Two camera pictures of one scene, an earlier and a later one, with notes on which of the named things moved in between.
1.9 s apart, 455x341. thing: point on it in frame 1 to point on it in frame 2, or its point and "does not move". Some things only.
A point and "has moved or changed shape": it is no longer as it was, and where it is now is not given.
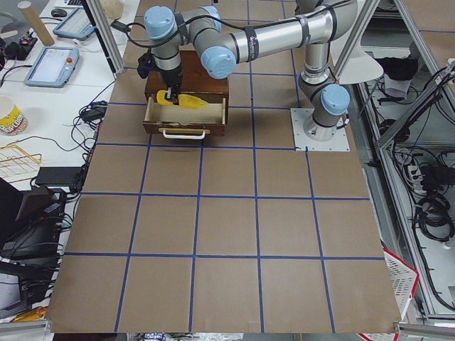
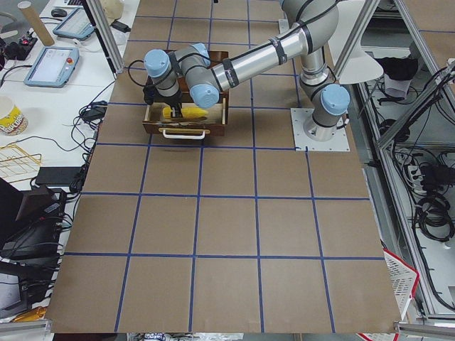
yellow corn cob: (185, 100) has moved or changed shape
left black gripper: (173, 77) to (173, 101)
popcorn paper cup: (13, 121) does not move
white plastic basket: (403, 278) does not move
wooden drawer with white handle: (177, 122) does not move
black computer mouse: (58, 13) does not move
